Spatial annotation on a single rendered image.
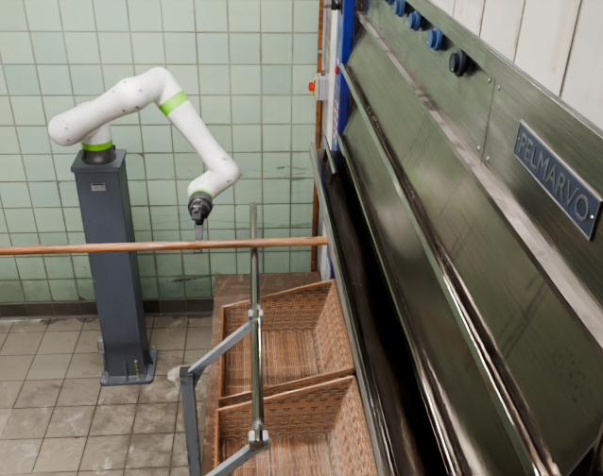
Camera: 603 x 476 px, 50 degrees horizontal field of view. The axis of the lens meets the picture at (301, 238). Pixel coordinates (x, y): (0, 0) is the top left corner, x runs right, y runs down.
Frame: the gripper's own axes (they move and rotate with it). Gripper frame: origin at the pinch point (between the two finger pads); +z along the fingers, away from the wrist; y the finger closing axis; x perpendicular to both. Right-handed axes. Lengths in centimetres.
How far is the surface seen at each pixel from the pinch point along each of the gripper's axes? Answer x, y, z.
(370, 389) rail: -41, -26, 108
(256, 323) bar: -20, 1, 51
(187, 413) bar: 2, 39, 47
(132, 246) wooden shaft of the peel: 21.0, -1.1, 9.4
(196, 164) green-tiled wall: 8, 24, -115
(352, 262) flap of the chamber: -46, -23, 56
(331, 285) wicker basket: -52, 36, -18
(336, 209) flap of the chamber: -46, -23, 25
